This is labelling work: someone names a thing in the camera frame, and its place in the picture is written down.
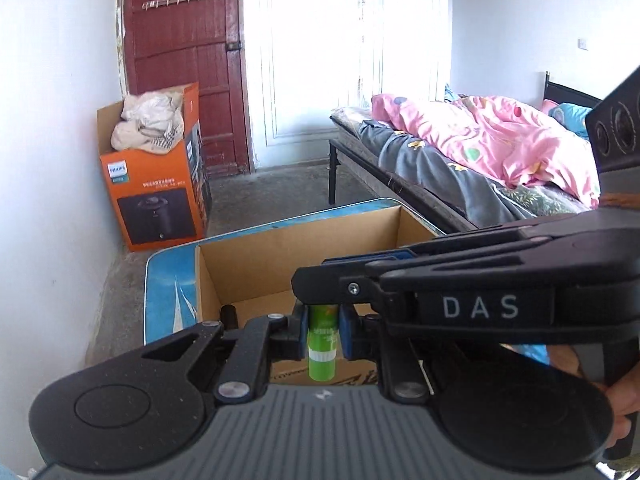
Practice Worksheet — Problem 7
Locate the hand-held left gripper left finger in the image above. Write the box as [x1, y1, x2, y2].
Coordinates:
[141, 304, 308, 407]

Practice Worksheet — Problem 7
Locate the green glue stick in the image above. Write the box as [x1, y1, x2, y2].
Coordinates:
[308, 304, 342, 382]

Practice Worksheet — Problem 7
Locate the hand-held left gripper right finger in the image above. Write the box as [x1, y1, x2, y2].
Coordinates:
[340, 306, 431, 404]

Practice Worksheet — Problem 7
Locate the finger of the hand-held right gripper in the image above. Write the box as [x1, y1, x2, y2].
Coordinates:
[292, 265, 392, 336]
[322, 246, 418, 267]

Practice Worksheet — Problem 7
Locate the person's right hand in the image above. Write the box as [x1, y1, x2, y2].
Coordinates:
[547, 345, 640, 443]

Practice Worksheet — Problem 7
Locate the dark red wooden door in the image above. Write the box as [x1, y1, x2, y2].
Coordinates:
[122, 0, 252, 179]

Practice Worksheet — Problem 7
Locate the grey cartoon blanket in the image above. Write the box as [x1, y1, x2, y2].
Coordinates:
[360, 119, 536, 226]

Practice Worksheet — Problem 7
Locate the pink printed quilt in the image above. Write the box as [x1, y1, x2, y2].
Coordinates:
[371, 93, 601, 208]

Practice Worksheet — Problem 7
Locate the blue pillow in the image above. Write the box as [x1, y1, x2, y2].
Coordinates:
[547, 101, 595, 139]

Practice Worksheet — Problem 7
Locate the white panel door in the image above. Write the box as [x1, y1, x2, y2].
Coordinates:
[242, 0, 453, 172]

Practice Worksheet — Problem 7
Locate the brown cardboard box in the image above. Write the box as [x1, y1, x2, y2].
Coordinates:
[195, 205, 443, 386]

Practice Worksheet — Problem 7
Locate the orange appliance carton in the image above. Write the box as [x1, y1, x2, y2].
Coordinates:
[96, 82, 213, 253]

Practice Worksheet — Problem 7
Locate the beige clothes pile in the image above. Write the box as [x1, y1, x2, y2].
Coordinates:
[111, 91, 186, 155]

